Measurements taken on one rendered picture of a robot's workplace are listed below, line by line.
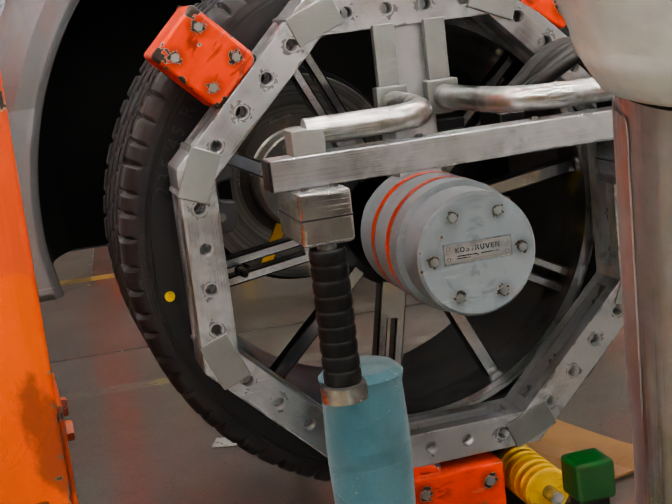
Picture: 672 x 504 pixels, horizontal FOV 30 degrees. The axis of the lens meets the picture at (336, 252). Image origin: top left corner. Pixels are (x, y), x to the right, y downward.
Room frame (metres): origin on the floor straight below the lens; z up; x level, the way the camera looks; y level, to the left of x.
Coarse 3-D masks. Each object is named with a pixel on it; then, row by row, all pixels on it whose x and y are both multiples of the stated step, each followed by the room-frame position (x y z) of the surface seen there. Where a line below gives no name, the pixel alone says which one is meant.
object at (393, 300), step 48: (480, 48) 1.56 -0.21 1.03; (336, 96) 1.46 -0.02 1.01; (336, 144) 1.46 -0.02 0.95; (528, 192) 1.68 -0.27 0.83; (576, 192) 1.54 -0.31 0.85; (288, 240) 1.44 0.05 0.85; (576, 240) 1.53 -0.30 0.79; (384, 288) 1.47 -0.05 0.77; (528, 288) 1.60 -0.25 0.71; (576, 288) 1.51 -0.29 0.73; (240, 336) 1.62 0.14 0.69; (384, 336) 1.46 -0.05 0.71; (480, 336) 1.61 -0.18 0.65; (528, 336) 1.52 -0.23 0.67; (432, 384) 1.54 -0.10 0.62; (480, 384) 1.49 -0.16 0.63
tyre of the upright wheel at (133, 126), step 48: (240, 0) 1.42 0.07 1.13; (288, 0) 1.42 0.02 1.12; (144, 96) 1.44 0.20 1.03; (192, 96) 1.39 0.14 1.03; (144, 144) 1.38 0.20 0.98; (144, 192) 1.38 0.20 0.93; (144, 240) 1.38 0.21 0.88; (144, 288) 1.37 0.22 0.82; (144, 336) 1.40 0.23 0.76; (192, 384) 1.38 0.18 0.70; (240, 432) 1.40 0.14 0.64; (288, 432) 1.41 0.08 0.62
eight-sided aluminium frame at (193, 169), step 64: (320, 0) 1.35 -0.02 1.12; (384, 0) 1.37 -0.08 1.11; (448, 0) 1.38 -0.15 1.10; (512, 0) 1.40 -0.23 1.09; (256, 64) 1.33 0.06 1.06; (576, 64) 1.43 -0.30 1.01; (192, 192) 1.30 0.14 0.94; (192, 256) 1.30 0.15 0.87; (192, 320) 1.34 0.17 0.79; (576, 320) 1.46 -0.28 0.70; (256, 384) 1.32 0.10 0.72; (576, 384) 1.41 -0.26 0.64; (320, 448) 1.33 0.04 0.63; (448, 448) 1.37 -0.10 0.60
